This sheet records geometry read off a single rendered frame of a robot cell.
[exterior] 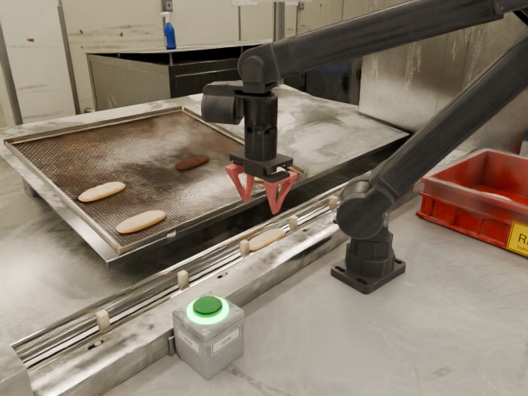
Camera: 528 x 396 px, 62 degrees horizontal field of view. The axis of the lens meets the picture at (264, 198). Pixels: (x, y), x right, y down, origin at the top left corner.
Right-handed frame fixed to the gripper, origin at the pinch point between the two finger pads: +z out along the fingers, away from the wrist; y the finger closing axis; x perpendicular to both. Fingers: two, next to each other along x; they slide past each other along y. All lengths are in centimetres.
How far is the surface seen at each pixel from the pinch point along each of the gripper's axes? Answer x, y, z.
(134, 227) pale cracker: -18.4, -13.5, 3.1
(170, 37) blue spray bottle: 124, -200, -13
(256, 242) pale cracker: -1.8, 0.8, 7.3
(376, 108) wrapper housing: 80, -23, -2
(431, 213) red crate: 36.5, 17.9, 8.8
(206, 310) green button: -24.8, 14.1, 2.7
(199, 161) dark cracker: 7.6, -27.3, 0.5
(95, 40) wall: 158, -369, 0
